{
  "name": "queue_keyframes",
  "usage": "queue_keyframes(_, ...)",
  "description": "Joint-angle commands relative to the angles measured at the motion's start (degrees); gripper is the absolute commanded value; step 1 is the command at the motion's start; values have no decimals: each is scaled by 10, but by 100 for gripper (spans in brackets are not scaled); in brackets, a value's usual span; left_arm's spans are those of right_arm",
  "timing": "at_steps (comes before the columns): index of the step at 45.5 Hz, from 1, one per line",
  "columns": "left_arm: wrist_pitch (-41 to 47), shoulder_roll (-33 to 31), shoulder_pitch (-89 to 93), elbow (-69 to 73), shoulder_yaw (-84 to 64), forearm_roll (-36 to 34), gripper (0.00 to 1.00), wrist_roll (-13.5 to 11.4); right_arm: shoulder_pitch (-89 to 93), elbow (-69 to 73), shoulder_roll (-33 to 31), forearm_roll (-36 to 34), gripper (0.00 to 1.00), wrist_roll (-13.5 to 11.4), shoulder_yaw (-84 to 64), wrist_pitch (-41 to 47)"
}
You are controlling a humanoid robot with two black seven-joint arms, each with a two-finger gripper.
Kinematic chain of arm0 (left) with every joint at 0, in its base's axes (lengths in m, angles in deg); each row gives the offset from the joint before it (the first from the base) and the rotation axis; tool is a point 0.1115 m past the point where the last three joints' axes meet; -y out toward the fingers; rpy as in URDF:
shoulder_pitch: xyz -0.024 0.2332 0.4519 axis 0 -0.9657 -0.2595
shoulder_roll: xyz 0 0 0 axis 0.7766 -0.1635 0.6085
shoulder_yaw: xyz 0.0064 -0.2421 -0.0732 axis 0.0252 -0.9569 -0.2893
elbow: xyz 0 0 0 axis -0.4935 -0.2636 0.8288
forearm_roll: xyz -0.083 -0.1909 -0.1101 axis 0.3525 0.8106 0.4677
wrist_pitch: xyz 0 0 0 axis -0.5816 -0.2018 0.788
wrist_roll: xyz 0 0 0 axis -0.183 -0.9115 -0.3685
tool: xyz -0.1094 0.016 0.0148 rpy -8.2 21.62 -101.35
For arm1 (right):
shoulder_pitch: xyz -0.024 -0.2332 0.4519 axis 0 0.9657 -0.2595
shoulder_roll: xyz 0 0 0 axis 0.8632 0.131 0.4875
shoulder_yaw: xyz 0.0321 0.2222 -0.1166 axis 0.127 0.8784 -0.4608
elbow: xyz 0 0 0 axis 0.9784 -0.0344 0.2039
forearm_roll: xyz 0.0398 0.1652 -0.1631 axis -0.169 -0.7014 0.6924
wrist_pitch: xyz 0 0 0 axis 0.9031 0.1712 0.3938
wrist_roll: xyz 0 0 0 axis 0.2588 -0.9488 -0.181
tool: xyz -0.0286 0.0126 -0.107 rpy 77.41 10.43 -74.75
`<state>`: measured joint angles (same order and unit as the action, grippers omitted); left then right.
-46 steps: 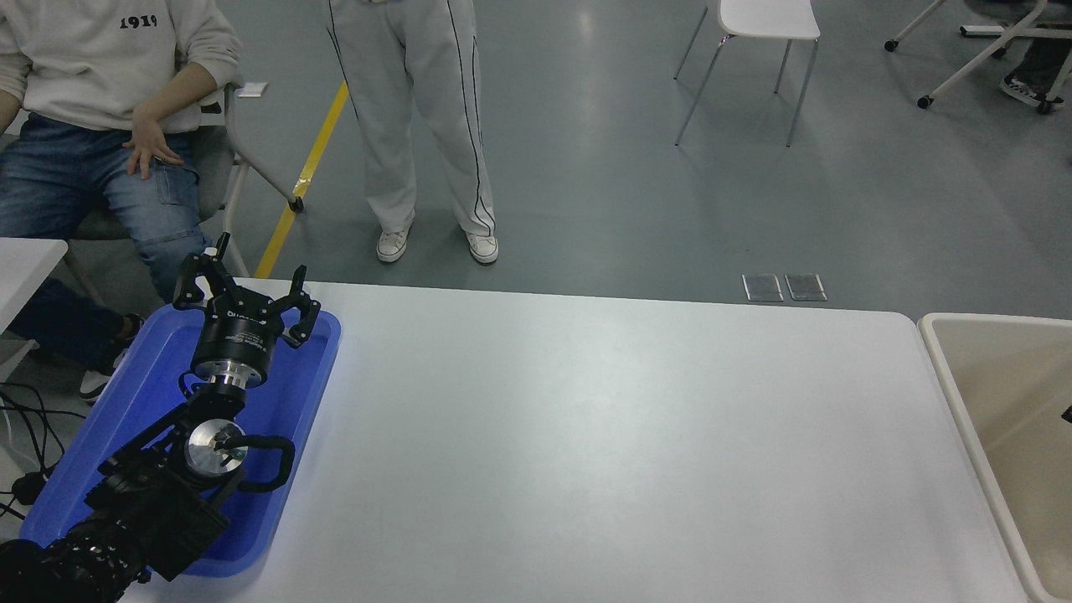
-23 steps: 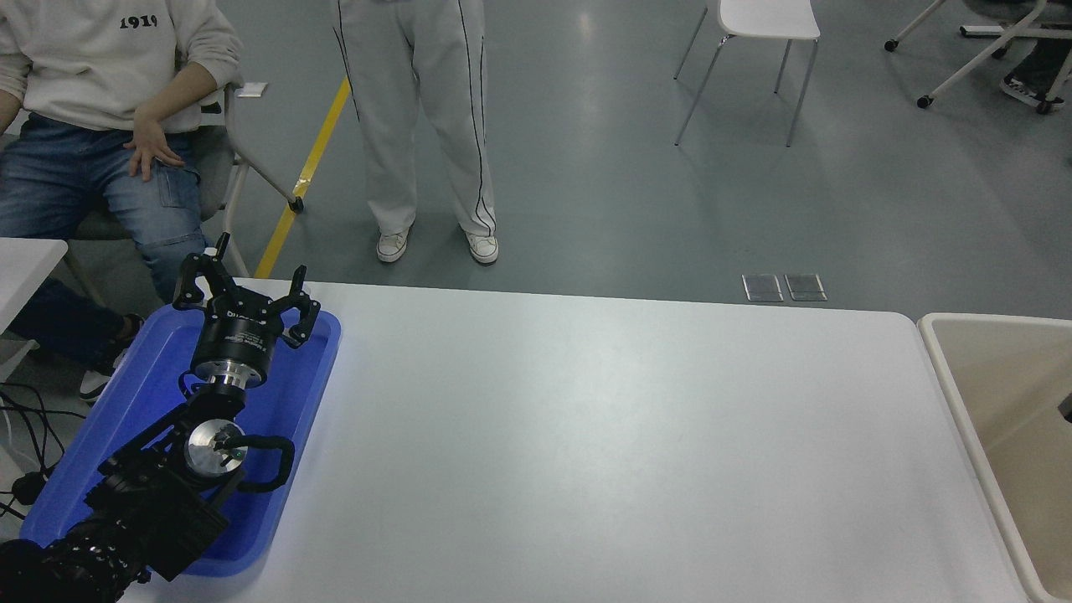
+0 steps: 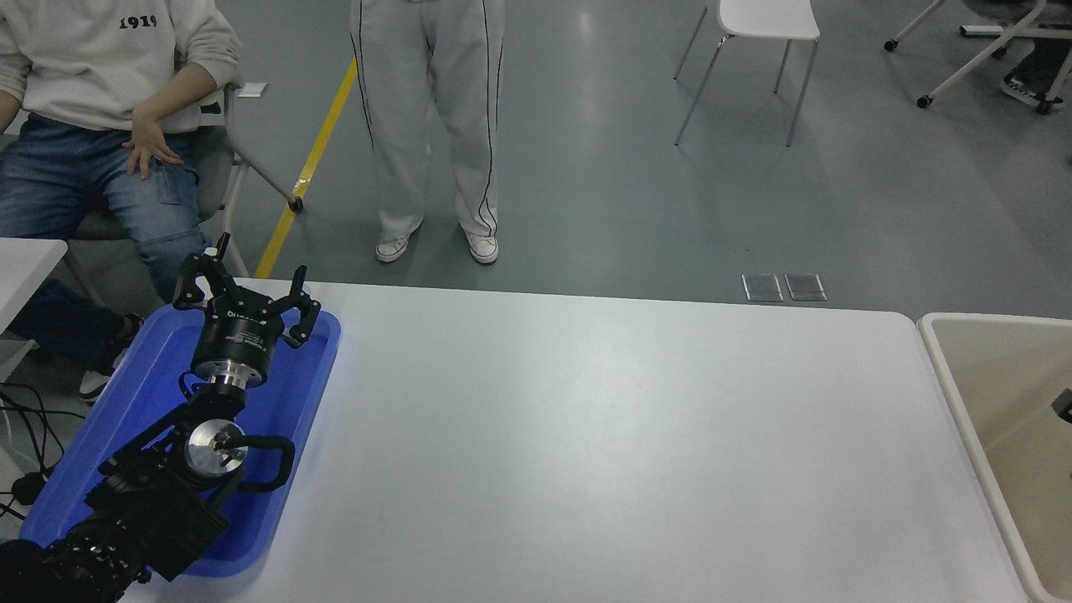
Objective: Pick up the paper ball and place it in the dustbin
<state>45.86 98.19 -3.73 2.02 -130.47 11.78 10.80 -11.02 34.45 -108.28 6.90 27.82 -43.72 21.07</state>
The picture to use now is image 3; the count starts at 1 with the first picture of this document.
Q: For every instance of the large pale dustbin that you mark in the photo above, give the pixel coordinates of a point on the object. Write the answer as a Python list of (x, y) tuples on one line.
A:
[(1005, 394)]

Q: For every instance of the seated person in jeans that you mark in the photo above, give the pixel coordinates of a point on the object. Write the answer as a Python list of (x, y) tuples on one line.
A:
[(100, 67)]

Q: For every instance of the person on wheeled chair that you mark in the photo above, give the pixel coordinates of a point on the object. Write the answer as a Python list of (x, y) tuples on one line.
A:
[(1038, 79)]

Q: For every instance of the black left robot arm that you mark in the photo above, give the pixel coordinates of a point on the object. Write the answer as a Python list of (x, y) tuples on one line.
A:
[(151, 502)]

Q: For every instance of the small white side table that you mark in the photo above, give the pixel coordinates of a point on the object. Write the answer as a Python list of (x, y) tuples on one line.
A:
[(25, 264)]

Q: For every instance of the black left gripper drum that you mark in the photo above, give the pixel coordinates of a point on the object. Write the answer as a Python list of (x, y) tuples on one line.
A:
[(237, 338)]

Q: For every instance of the standing person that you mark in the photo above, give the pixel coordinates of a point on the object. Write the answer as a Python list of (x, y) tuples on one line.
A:
[(431, 92)]

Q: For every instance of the white chair with metal legs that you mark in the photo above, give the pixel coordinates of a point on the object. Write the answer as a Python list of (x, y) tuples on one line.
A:
[(766, 17)]

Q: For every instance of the white wheeled chair frame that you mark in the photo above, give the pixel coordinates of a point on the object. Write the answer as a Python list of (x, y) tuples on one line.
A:
[(971, 54)]

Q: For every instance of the metal floor plate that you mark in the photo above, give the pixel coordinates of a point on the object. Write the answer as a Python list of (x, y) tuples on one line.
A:
[(762, 287), (806, 286)]

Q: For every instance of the seated person's left hand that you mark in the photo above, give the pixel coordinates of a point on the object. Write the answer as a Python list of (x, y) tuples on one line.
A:
[(149, 146)]

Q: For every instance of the grey office chair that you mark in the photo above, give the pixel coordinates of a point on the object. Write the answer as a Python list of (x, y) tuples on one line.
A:
[(251, 167)]

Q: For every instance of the seated person's left forearm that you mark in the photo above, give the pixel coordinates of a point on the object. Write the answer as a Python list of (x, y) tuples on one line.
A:
[(180, 92)]

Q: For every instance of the blue plastic tray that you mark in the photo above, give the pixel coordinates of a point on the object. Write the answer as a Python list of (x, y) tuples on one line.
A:
[(285, 394)]

